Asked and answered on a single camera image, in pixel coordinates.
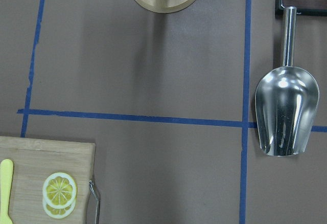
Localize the lemon slice far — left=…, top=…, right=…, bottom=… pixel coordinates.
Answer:
left=42, top=172, right=77, bottom=209

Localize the yellow plastic knife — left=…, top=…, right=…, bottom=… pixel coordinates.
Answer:
left=1, top=159, right=13, bottom=224

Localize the wooden cutting board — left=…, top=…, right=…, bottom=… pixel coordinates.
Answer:
left=1, top=136, right=96, bottom=223

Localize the metal scoop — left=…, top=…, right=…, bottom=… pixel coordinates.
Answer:
left=255, top=6, right=319, bottom=156

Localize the lemon slice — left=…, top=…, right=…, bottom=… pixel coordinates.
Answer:
left=42, top=199, right=76, bottom=219
left=42, top=172, right=77, bottom=209

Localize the lemon slice near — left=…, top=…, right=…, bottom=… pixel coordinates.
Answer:
left=42, top=199, right=76, bottom=219

